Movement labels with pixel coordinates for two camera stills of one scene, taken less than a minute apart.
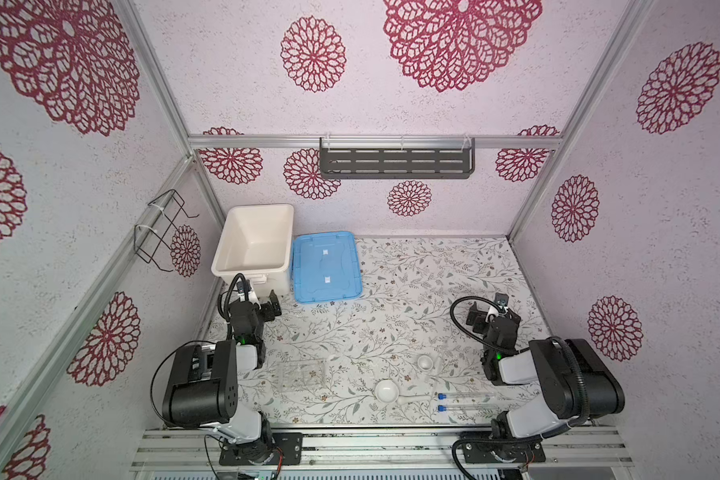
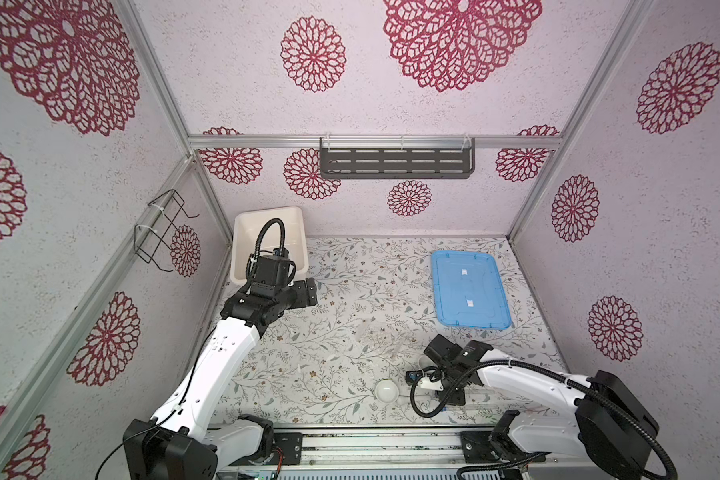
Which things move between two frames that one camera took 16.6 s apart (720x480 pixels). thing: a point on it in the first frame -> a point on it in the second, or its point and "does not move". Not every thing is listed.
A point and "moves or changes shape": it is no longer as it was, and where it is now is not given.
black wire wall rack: (154, 241) does not move
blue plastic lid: (325, 267) -> (469, 291)
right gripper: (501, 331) -> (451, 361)
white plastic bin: (256, 242) moves or changes shape
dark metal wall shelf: (397, 160) does not move
